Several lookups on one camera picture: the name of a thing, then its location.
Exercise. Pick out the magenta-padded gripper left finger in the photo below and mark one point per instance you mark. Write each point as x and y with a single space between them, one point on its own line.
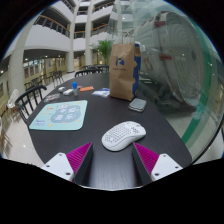
63 165

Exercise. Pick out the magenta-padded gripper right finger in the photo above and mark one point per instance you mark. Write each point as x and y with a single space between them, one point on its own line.
161 166

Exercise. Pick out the white perforated computer mouse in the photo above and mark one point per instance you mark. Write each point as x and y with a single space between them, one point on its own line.
121 136

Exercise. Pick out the pale green cartoon mouse pad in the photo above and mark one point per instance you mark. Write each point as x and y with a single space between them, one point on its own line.
61 115

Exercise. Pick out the white rectangular packet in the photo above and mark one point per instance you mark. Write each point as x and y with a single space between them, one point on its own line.
68 92

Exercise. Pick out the small white square box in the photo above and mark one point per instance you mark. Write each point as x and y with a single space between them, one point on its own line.
62 89

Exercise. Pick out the small blue-capped bottle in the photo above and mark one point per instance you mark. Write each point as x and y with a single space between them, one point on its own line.
75 88

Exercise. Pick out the black wooden spindle chair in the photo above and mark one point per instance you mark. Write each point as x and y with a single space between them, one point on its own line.
88 70
22 96

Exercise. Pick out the clear white-blue tissue packet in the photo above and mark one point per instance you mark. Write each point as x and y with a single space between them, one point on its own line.
101 93

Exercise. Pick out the white-backed wooden chair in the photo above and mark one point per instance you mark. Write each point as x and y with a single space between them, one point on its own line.
13 98

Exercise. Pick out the group of dark chairs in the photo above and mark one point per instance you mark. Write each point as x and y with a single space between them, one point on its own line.
55 77

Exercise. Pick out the brown paper bag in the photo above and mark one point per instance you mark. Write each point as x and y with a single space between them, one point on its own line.
123 73

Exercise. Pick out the large white cylindrical model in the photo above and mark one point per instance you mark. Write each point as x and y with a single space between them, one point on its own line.
173 56

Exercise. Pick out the green potted palm plant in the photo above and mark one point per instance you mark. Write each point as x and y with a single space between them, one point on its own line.
105 50

